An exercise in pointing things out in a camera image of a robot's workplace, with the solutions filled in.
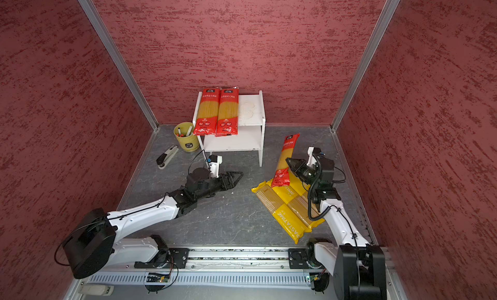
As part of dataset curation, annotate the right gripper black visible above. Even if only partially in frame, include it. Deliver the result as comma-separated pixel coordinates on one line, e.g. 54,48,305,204
285,157,319,186

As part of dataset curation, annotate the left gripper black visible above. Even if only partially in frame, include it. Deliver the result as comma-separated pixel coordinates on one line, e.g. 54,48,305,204
195,172,244,201

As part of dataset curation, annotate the red spaghetti package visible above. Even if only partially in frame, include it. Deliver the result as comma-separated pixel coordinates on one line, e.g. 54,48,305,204
215,87,239,137
271,133,300,187
194,88,221,136

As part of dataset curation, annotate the yellow pasta package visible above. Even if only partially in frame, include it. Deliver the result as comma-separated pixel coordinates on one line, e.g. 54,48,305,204
272,174,325,231
251,181,313,244

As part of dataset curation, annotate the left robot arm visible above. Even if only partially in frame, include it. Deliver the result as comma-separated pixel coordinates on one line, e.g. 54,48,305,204
60,168,243,279

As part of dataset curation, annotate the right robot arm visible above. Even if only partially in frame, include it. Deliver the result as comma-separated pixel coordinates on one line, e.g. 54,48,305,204
286,153,388,299

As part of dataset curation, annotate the white two-tier shelf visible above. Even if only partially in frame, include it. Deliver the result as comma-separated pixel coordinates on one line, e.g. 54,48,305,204
198,90,266,167

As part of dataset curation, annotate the yellow pen holder cup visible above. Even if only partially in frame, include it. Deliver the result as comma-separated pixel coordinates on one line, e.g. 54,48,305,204
173,122,200,152

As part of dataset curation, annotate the black grey stapler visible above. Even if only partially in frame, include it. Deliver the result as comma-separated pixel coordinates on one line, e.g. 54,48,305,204
156,145,179,169

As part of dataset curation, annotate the white remote device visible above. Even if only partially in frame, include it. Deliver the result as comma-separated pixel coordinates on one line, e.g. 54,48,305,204
78,284,115,296

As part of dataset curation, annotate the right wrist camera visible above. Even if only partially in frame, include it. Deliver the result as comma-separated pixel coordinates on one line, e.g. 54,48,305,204
307,147,322,167

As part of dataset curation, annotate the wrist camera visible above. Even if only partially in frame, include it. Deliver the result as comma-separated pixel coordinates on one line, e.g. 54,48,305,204
307,147,322,167
207,155,223,178

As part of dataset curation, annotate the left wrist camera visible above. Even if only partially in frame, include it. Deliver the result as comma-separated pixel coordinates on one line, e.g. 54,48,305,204
207,155,223,178

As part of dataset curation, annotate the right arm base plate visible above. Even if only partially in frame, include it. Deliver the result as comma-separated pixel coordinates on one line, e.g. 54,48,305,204
287,248,324,270

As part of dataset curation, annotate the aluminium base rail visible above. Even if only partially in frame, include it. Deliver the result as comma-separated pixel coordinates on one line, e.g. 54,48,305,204
77,245,393,289

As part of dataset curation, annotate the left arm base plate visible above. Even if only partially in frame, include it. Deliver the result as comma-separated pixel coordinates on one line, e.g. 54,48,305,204
134,248,190,269

